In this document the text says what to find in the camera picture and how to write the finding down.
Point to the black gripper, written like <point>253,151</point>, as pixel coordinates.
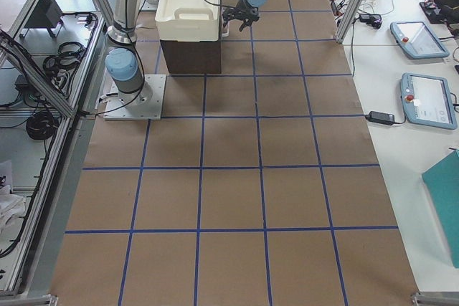
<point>248,11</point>

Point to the white drawer handle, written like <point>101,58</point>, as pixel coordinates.
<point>225,28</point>

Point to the dark wooden drawer cabinet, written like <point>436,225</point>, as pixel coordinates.
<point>186,58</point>

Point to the cream plastic tray box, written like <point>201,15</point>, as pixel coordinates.
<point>188,20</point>

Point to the black power adapter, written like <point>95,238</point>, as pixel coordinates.
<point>381,118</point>

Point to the brown paper table mat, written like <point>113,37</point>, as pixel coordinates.
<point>258,186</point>

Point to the upper teach pendant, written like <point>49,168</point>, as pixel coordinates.
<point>417,40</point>

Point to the teach pendant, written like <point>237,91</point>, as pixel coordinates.
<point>417,40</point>
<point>426,101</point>

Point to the lower teach pendant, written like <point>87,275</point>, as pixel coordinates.
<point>426,101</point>

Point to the teal box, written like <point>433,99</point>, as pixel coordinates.
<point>442,182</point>

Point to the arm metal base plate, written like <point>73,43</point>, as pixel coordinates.
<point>148,105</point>

